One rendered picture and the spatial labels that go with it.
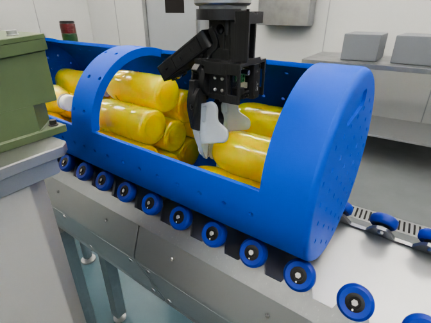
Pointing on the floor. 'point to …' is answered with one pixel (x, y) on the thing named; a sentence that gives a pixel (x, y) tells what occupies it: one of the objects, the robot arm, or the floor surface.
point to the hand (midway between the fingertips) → (211, 144)
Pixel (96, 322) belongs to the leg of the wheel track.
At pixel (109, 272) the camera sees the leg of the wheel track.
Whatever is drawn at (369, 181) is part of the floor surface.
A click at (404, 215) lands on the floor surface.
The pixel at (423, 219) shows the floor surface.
